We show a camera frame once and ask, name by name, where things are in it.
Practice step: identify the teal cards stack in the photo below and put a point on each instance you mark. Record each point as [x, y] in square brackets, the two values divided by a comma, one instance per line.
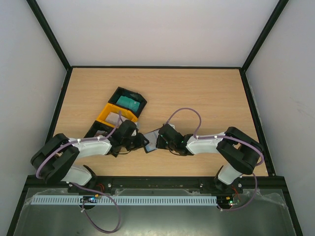
[128, 103]

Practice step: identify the black bin with teal cards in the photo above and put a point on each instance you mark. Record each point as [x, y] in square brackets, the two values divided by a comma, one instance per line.
[133, 95]

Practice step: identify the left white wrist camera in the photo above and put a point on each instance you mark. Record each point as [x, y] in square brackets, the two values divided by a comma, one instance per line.
[136, 129]

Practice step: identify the light blue slotted cable duct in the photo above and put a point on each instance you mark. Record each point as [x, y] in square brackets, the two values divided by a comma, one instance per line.
[125, 200]

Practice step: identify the yellow bin with white cards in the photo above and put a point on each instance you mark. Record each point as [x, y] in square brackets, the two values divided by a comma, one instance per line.
[125, 113]

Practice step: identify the black card holder wallet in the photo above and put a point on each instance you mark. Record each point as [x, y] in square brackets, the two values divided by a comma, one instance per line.
[152, 138]

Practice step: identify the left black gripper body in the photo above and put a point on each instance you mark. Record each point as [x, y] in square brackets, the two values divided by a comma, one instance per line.
[130, 144]

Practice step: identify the black cage frame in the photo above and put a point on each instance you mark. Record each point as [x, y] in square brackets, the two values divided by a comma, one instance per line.
[257, 123]

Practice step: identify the white cards stack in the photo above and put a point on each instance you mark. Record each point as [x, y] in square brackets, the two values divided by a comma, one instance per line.
[114, 119]

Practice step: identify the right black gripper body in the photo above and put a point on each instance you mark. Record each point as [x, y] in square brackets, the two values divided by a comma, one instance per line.
[159, 141]

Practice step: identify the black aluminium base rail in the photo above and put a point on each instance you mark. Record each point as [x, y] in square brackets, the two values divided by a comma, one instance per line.
[204, 185]

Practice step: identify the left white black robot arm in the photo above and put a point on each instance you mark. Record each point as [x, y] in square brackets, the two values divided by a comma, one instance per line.
[55, 161]

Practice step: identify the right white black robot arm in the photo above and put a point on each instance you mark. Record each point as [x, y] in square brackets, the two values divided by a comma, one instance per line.
[241, 152]

